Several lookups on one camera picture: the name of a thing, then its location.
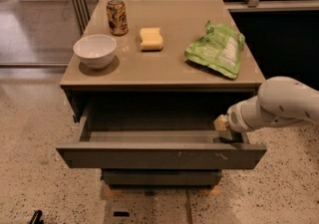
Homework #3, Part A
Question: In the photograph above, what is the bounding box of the orange patterned soda can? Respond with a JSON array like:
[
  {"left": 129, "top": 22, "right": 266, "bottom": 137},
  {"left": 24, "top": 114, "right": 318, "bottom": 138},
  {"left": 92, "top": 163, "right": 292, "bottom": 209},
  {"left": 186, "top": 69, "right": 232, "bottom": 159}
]
[{"left": 107, "top": 0, "right": 129, "bottom": 36}]

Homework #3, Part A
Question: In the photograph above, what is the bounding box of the white ceramic bowl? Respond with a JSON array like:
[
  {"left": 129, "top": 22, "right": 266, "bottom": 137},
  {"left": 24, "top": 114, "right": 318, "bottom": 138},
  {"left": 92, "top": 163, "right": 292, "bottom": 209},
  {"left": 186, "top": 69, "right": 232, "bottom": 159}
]
[{"left": 73, "top": 34, "right": 117, "bottom": 70}]

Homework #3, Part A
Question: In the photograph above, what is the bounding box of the grey bottom drawer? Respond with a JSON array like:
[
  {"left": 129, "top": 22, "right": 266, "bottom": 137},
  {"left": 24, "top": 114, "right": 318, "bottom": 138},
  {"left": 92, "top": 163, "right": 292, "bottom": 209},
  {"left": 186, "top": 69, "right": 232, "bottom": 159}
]
[{"left": 103, "top": 169, "right": 222, "bottom": 187}]

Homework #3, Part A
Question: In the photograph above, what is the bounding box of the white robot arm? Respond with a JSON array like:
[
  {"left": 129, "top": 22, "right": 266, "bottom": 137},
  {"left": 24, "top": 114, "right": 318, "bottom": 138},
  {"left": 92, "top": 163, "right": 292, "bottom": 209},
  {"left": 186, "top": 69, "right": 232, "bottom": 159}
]
[{"left": 213, "top": 77, "right": 319, "bottom": 132}]

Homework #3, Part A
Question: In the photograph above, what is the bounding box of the grey drawer cabinet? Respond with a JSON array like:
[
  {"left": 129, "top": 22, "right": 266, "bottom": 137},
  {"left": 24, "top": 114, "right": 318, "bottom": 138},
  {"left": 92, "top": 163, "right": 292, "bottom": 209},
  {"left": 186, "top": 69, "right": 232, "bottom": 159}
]
[{"left": 59, "top": 0, "right": 267, "bottom": 190}]

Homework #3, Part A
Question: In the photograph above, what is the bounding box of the green chip bag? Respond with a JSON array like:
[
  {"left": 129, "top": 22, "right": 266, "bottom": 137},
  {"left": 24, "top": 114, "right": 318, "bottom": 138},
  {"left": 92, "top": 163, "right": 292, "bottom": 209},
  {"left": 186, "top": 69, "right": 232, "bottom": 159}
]
[{"left": 184, "top": 21, "right": 245, "bottom": 79}]

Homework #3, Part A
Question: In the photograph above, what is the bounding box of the grey top drawer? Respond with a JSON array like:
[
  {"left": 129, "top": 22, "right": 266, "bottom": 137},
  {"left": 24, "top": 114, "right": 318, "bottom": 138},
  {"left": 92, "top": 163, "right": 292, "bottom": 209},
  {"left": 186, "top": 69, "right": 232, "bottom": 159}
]
[{"left": 56, "top": 103, "right": 266, "bottom": 170}]

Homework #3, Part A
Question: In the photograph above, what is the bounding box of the grey drawer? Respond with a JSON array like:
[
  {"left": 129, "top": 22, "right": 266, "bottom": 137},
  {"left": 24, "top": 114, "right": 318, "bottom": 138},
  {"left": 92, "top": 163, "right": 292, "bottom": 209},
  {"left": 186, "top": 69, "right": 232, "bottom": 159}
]
[
  {"left": 56, "top": 103, "right": 266, "bottom": 170},
  {"left": 103, "top": 169, "right": 222, "bottom": 187}
]

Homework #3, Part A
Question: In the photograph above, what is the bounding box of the black object on floor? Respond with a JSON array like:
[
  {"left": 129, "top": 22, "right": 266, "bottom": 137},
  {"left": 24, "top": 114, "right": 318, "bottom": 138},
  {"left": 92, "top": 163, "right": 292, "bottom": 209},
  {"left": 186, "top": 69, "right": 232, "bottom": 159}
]
[{"left": 29, "top": 210, "right": 44, "bottom": 224}]

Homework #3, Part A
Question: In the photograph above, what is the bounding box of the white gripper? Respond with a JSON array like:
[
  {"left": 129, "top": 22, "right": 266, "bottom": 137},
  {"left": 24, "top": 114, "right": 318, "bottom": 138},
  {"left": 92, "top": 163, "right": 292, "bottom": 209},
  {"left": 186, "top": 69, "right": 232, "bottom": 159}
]
[{"left": 213, "top": 97, "right": 265, "bottom": 132}]

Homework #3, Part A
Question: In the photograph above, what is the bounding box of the yellow sponge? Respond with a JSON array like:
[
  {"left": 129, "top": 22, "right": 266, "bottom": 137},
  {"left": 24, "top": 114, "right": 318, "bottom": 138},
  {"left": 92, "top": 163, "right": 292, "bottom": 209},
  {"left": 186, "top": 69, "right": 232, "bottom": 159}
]
[{"left": 140, "top": 28, "right": 163, "bottom": 51}]

